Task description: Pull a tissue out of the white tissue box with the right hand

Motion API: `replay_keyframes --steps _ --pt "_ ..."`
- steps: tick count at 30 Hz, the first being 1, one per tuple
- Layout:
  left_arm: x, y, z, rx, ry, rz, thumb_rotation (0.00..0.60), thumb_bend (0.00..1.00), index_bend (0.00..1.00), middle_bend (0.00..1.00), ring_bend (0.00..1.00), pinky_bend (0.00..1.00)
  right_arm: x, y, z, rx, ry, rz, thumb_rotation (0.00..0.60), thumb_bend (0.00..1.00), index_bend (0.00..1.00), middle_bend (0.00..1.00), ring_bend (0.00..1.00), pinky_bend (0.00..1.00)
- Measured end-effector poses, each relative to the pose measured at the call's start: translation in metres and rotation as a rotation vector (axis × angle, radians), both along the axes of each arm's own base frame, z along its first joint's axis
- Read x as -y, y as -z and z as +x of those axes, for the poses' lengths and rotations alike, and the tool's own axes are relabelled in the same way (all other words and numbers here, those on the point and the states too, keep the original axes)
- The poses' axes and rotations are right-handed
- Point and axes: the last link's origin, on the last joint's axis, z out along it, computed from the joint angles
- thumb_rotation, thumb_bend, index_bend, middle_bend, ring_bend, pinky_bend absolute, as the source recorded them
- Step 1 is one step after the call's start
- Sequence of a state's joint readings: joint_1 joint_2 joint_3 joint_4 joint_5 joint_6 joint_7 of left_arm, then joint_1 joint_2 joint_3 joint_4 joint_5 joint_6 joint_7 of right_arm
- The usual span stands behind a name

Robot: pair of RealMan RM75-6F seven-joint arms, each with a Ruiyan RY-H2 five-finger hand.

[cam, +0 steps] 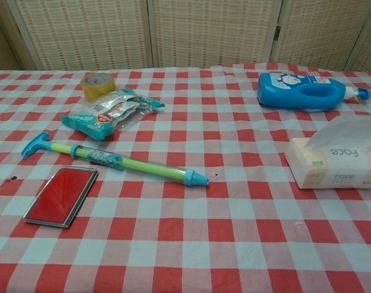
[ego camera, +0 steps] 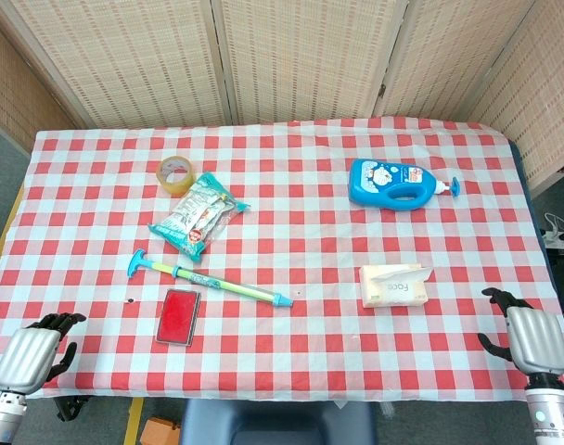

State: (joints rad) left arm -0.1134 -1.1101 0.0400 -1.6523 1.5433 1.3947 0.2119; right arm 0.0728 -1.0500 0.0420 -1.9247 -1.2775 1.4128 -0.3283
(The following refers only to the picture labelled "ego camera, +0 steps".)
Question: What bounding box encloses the teal green toy water pump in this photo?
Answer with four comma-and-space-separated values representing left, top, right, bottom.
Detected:
126, 248, 294, 309

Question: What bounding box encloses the orange box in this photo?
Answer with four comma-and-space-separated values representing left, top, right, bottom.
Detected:
138, 415, 182, 445

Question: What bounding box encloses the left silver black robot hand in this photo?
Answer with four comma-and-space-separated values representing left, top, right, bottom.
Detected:
0, 312, 87, 396

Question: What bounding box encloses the woven bamboo folding screen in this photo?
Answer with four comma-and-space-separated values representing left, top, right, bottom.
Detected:
0, 0, 564, 196

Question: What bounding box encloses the red stamp ink pad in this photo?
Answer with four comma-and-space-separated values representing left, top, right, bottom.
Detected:
155, 287, 202, 347

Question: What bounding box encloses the yellow white tissue pack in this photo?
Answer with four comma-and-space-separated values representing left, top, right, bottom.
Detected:
359, 263, 434, 309

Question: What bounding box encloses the red white checkered tablecloth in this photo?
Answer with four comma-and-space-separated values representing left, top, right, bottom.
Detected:
0, 115, 564, 403

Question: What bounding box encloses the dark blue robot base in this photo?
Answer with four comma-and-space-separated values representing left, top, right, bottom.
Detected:
178, 398, 378, 445

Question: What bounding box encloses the blue detergent pump bottle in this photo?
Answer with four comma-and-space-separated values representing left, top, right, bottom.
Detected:
348, 158, 461, 212

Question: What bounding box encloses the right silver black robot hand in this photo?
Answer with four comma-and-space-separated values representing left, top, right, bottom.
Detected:
477, 286, 564, 376

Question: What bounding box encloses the teal snack bag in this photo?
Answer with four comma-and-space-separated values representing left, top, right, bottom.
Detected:
147, 172, 251, 263

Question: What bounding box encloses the clear packing tape roll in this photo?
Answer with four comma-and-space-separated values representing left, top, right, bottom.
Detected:
157, 156, 197, 197

